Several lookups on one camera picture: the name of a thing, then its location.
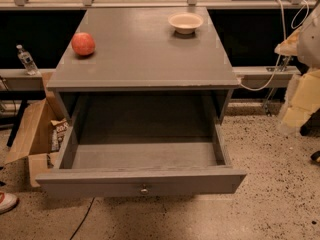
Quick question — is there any red apple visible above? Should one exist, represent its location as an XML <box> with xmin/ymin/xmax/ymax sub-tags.
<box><xmin>71</xmin><ymin>32</ymin><xmax>95</xmax><ymax>56</ymax></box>

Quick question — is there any white cable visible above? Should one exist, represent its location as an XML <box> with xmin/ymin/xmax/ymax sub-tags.
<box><xmin>238</xmin><ymin>0</ymin><xmax>311</xmax><ymax>92</ymax></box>

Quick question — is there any brown cardboard box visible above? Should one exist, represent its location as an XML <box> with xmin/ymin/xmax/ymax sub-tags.
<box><xmin>4</xmin><ymin>72</ymin><xmax>64</xmax><ymax>187</ymax></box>

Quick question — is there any black floor cable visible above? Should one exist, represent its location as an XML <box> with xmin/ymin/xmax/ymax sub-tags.
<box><xmin>68</xmin><ymin>197</ymin><xmax>96</xmax><ymax>240</ymax></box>

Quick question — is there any white and red shoe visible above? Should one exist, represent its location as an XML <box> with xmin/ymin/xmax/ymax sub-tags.
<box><xmin>0</xmin><ymin>192</ymin><xmax>19</xmax><ymax>214</ymax></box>

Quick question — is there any white bowl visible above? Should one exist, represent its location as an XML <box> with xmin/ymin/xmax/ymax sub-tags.
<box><xmin>168</xmin><ymin>12</ymin><xmax>204</xmax><ymax>35</ymax></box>

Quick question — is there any metal railing beam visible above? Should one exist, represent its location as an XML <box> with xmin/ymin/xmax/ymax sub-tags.
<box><xmin>0</xmin><ymin>66</ymin><xmax>300</xmax><ymax>91</ymax></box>

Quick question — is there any grey wooden drawer cabinet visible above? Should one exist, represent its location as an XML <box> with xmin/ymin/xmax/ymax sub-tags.
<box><xmin>47</xmin><ymin>7</ymin><xmax>238</xmax><ymax>136</ymax></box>

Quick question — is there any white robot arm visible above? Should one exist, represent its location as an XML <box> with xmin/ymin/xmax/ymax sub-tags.
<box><xmin>275</xmin><ymin>5</ymin><xmax>320</xmax><ymax>135</ymax></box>

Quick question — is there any snack bag in box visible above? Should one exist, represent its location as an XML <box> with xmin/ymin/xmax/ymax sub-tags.
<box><xmin>51</xmin><ymin>119</ymin><xmax>69</xmax><ymax>152</ymax></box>

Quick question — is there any clear plastic water bottle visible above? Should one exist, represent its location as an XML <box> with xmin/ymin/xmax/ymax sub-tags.
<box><xmin>16</xmin><ymin>44</ymin><xmax>38</xmax><ymax>75</ymax></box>

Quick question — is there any grey top drawer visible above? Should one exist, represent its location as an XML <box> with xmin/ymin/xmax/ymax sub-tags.
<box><xmin>36</xmin><ymin>93</ymin><xmax>246</xmax><ymax>197</ymax></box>

